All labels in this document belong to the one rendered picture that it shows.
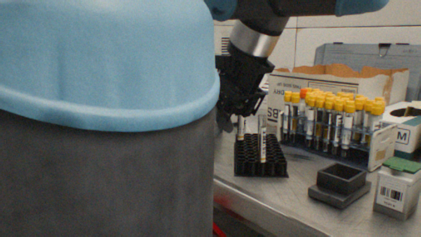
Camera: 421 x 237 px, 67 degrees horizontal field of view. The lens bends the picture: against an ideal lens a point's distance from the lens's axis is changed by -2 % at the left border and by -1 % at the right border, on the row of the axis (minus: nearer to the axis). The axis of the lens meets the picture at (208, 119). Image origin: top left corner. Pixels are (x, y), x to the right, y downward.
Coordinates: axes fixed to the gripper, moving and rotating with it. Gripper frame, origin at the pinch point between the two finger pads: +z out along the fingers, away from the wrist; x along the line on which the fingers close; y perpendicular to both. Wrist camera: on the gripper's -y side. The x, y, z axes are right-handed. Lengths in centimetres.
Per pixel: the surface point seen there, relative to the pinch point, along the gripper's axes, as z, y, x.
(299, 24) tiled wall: -10, -28, 60
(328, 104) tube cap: -14.6, 13.5, 14.4
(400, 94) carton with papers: -13, 15, 49
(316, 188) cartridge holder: -10.4, 24.8, -0.9
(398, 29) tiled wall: -24, 1, 60
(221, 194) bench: -1.6, 15.9, -8.5
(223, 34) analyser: -11.4, -17.4, 13.8
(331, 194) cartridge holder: -11.6, 26.9, -0.8
